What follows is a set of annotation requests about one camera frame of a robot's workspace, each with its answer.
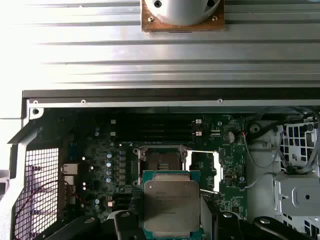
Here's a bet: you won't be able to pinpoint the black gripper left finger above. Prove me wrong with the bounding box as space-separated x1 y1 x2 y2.
37 208 144 240

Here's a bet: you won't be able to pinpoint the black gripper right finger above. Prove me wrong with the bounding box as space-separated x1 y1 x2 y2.
199 192 320 240

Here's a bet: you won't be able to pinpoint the metal socket cover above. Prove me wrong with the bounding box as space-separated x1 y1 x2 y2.
184 149 221 195

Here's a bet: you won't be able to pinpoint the silver green CPU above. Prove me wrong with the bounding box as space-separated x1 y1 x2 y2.
141 169 206 238

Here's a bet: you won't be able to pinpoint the CPU socket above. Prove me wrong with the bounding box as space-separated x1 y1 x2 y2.
133 144 189 187

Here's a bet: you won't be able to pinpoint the RAM slot white clips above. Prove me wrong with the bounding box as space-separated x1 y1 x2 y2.
110 129 203 137
110 119 203 125

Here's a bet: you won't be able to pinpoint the green motherboard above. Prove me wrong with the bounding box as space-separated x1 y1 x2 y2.
59 112 251 226

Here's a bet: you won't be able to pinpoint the silver metal drive cage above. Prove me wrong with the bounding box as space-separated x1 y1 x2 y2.
247 117 320 240

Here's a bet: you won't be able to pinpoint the silver coin battery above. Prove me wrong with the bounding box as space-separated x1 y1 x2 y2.
223 130 236 144

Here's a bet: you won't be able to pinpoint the black grey PC case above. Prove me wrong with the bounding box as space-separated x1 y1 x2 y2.
0 89 320 240

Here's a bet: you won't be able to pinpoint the thin grey wire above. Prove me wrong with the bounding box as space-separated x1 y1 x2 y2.
242 131 283 191

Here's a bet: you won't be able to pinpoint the red wire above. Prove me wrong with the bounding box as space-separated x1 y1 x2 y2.
14 179 82 226

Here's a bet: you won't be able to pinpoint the thick black cable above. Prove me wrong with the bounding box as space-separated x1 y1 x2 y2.
246 106 311 141

